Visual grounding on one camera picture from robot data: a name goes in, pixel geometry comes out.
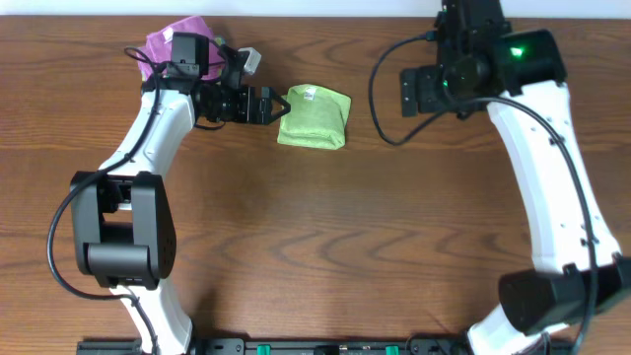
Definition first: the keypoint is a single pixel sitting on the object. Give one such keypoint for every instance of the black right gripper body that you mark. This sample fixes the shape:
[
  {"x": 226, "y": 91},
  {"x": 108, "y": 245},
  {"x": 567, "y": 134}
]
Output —
[{"x": 436, "y": 92}]

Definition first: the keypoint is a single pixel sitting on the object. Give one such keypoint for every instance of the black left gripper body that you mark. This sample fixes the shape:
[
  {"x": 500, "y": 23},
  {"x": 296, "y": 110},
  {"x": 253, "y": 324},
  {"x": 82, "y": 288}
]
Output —
[{"x": 224, "y": 105}]

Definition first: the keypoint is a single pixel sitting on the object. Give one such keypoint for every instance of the green microfiber cloth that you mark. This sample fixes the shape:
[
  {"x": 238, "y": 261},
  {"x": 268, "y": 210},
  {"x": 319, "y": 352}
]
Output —
[{"x": 317, "y": 118}]

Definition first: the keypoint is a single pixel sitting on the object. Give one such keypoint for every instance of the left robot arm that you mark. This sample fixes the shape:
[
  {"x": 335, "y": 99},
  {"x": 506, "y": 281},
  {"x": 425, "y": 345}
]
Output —
[{"x": 124, "y": 232}]

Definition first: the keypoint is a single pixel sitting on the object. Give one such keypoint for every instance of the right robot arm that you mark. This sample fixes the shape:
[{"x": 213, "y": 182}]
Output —
[{"x": 578, "y": 268}]

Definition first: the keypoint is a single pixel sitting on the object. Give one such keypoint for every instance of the purple folded cloth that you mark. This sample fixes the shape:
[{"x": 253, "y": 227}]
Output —
[{"x": 158, "y": 46}]

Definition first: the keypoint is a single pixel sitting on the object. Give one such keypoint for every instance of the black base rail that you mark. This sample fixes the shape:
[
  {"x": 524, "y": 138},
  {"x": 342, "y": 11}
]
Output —
[{"x": 238, "y": 346}]

